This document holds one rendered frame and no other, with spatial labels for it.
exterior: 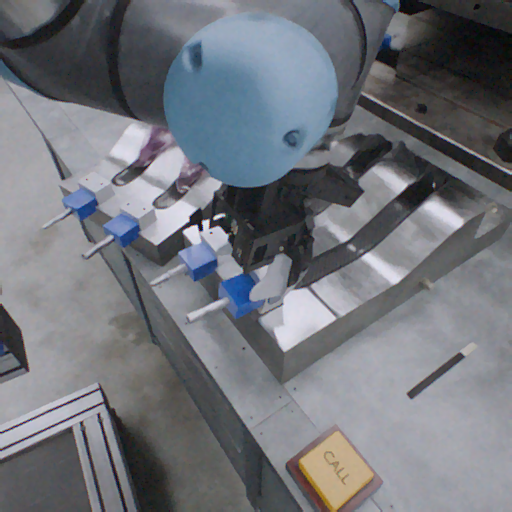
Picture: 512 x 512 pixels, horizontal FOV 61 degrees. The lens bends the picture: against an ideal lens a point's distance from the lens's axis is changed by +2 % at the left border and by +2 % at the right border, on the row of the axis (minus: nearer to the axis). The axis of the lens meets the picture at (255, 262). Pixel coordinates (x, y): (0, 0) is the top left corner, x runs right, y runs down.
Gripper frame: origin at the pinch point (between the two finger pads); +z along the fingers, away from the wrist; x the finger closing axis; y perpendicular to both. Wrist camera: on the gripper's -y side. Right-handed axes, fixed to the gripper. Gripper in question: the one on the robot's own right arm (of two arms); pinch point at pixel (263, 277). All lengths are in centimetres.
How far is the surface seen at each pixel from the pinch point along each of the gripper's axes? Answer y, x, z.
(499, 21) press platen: -77, -26, -14
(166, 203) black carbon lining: -1.9, -28.7, 13.0
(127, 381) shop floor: 4, -39, 102
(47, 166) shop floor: -14, -176, 119
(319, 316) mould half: -5.2, 6.9, 3.4
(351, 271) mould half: -14.5, 3.3, 3.1
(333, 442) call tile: 1.6, 19.4, 8.0
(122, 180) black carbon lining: 1.7, -39.2, 15.0
